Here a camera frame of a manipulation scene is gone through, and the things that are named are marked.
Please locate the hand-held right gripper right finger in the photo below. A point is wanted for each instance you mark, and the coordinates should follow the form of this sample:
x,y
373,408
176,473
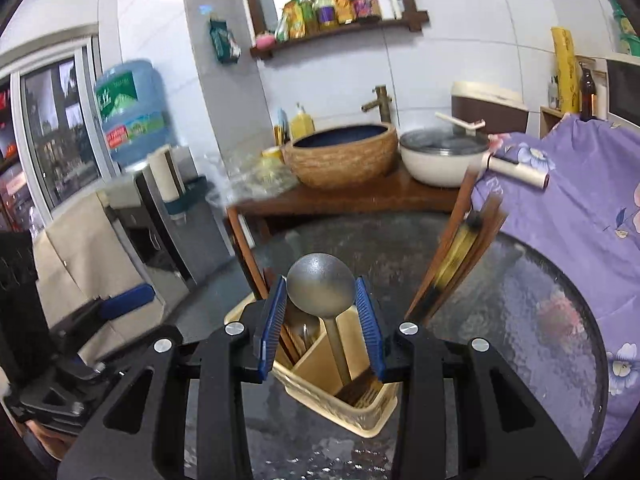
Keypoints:
x,y
370,327

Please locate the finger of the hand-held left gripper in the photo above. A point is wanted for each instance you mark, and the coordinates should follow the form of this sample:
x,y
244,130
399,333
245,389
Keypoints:
x,y
110,345
125,302

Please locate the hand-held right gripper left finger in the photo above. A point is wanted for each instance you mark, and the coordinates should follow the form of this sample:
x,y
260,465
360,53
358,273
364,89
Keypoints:
x,y
272,325

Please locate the ornate silver spoon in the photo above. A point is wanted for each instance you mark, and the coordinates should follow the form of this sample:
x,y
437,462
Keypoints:
x,y
306,330

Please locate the grey metal soup spoon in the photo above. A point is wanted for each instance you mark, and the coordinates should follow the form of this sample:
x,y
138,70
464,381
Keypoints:
x,y
320,285

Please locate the cream plastic utensil holder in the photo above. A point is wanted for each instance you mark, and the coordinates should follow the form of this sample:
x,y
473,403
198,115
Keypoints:
x,y
320,400

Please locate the black chopstick gold end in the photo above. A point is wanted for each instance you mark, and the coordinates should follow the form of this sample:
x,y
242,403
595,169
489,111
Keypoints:
x,y
457,255

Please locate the brown wooden chopstick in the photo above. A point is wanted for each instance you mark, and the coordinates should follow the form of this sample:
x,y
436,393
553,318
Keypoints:
x,y
495,237
482,232
450,230

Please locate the grey water dispenser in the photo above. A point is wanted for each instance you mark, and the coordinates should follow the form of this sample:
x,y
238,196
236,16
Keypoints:
x,y
150,240

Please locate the teal cup holder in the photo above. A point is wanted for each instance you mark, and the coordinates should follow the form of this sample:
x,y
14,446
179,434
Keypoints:
x,y
187,200

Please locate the wooden counter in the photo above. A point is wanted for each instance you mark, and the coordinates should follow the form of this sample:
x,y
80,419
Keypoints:
x,y
360,197

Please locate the stack of paper cups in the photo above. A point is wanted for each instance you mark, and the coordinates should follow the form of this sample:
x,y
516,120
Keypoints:
x,y
165,170

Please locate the clear plastic bags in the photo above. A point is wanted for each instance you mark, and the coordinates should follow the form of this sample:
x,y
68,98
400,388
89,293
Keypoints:
x,y
250,180

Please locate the yellow cup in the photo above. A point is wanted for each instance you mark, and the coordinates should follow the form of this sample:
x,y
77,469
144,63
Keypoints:
x,y
272,155

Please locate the wicker textured wash basin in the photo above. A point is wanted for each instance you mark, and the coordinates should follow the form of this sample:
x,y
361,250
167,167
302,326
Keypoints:
x,y
340,160

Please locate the white pot with glass lid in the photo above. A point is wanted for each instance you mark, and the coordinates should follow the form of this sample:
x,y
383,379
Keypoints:
x,y
440,160

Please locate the blue water jug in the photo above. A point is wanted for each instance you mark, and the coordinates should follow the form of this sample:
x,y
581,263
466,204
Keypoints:
x,y
132,110

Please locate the blue toothbrush set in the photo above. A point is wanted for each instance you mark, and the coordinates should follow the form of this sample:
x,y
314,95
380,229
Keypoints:
x,y
281,127

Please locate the yellow soap dispenser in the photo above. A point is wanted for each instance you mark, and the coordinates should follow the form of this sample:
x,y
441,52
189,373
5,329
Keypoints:
x,y
302,125

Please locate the lint roller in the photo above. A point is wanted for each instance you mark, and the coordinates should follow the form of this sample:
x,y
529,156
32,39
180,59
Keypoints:
x,y
515,172

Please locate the white rice paddle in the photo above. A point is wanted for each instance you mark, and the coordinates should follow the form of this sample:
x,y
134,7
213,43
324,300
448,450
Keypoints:
x,y
460,122

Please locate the brass faucet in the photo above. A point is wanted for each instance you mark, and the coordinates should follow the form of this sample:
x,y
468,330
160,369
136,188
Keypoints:
x,y
381,102

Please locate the purple floral cloth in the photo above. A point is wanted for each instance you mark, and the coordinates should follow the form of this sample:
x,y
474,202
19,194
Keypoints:
x,y
575,220

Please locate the brown and white rice cooker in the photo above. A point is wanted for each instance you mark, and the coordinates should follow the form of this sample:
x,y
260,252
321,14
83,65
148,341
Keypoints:
x,y
490,107

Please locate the small wooden shelf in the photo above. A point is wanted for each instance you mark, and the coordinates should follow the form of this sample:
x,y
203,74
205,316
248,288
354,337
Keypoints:
x,y
547,120

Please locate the green hanging packet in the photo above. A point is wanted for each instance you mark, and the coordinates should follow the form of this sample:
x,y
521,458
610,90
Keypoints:
x,y
225,40

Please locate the pink dish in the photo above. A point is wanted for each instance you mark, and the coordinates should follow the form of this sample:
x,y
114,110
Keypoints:
x,y
265,41

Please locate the small clear bottle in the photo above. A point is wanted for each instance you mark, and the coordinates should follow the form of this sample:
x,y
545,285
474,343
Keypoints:
x,y
553,94

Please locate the wooden framed mirror shelf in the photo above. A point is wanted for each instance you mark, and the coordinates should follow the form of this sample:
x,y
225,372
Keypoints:
x,y
340,30

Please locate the yellow green packet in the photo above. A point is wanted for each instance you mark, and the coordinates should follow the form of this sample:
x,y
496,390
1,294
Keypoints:
x,y
289,22

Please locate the green bottle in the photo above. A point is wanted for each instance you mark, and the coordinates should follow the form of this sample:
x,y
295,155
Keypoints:
x,y
306,15

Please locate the brown glass bottle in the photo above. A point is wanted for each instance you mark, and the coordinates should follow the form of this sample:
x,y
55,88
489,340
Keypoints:
x,y
588,95

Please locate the bottle with dark cap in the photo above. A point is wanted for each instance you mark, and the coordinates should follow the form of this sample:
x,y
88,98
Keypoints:
x,y
325,10

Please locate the yellow roll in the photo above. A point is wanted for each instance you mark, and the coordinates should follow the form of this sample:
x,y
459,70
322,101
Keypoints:
x,y
566,70

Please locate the brown bottle yellow label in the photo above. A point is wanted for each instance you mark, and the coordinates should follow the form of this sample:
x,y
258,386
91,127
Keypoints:
x,y
343,5

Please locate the white microwave oven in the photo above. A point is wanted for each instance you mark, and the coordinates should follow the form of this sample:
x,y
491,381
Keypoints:
x,y
625,92

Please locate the stack of green bowls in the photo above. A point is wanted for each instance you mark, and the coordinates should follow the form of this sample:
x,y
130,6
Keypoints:
x,y
627,25

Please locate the window with white frame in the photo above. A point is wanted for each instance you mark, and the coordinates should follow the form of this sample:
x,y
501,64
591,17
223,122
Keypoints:
x,y
55,125

